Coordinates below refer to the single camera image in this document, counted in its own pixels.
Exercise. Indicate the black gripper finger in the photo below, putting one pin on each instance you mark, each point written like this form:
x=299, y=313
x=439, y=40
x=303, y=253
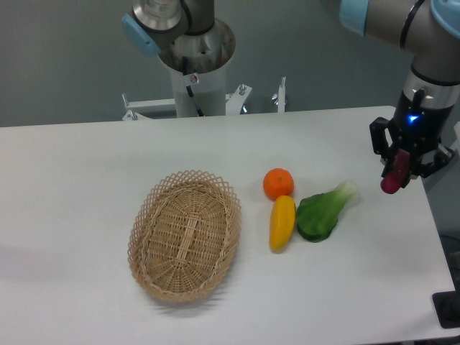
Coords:
x=442, y=156
x=383, y=134

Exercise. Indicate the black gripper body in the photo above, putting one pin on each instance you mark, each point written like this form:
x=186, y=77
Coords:
x=419, y=124

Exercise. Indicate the purple sweet potato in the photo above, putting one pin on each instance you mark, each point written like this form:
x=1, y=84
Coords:
x=397, y=174

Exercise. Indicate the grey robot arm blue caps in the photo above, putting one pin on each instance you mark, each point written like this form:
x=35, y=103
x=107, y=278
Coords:
x=196, y=46

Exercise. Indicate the woven wicker basket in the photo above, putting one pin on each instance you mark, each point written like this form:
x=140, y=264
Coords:
x=185, y=236

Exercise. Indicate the green bok choy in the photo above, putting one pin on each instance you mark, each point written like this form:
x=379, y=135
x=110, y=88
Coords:
x=318, y=215

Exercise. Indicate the orange tangerine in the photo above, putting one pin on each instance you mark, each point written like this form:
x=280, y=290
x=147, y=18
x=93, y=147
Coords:
x=278, y=182

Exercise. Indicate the yellow mango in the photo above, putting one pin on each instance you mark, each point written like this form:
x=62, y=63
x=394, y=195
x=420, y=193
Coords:
x=282, y=223

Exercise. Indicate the black box at table edge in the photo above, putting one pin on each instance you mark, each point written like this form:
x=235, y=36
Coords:
x=447, y=308

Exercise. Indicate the white clamp post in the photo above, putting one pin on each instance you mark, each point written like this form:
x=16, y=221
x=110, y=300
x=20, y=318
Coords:
x=279, y=99

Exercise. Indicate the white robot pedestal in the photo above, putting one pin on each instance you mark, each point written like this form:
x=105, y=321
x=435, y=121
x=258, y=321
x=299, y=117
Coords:
x=206, y=91

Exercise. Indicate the white metal mounting frame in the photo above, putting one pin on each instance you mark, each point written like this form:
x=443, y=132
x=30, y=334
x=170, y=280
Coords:
x=167, y=108

